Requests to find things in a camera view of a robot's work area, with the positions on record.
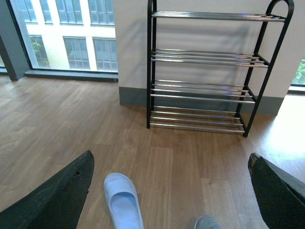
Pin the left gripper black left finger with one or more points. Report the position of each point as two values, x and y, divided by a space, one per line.
55 204

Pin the black metal shoe rack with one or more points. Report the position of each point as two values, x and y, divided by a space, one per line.
214 107

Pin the grey knit sneaker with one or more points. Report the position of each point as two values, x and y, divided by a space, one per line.
207 222

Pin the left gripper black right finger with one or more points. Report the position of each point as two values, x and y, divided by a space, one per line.
280 196

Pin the light blue slipper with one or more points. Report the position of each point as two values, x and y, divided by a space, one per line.
122 201

